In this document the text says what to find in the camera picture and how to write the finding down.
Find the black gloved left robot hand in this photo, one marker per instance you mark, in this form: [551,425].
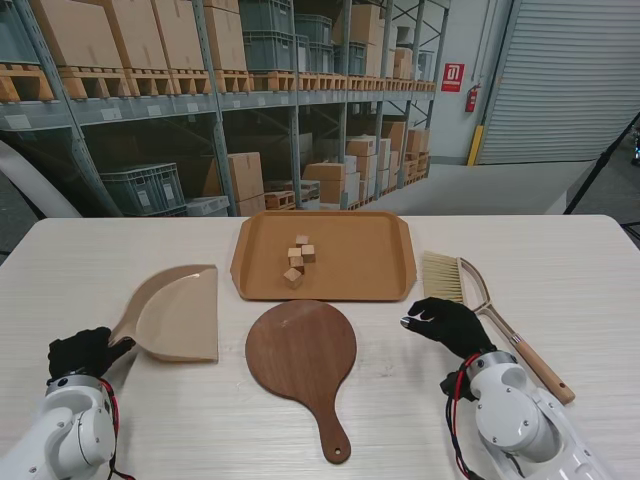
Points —
[80,352]

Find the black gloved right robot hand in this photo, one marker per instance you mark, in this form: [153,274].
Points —
[455,327]

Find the beige plastic dustpan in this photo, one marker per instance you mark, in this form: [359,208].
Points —
[180,320]

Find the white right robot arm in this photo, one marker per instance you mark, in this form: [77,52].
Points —
[515,420]

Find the round dark wooden cutting board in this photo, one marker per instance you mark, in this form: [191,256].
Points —
[300,380]

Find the orange-brown plastic tray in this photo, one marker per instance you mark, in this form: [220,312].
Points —
[350,250]

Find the grey plastic crate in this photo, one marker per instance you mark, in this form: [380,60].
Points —
[140,189]

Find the white curved panel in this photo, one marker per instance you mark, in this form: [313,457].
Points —
[35,180]

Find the white plastic crate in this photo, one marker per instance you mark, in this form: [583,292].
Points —
[207,205]

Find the low cardboard box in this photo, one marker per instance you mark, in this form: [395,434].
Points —
[325,180]

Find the orange wooden pallet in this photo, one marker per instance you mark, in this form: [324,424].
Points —
[279,200]

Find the black tripod leg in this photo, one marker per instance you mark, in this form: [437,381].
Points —
[600,165]

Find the red fire extinguisher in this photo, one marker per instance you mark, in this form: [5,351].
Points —
[470,100]

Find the cardboard box with tape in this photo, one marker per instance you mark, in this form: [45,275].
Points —
[246,183]

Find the grey roller shutter door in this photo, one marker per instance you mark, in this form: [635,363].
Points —
[565,80]

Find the grey metal shelving rack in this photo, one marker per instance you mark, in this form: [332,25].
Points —
[220,100]

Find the large cardboard box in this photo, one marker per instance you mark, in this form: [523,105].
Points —
[77,30]
[140,32]
[180,32]

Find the stacked grey plastic crates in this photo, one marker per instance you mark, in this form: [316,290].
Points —
[267,40]

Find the tall cardboard box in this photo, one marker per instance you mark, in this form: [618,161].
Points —
[225,40]

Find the yellow post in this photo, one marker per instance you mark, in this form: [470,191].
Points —
[475,145]

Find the red wall sign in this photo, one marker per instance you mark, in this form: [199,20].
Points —
[452,77]

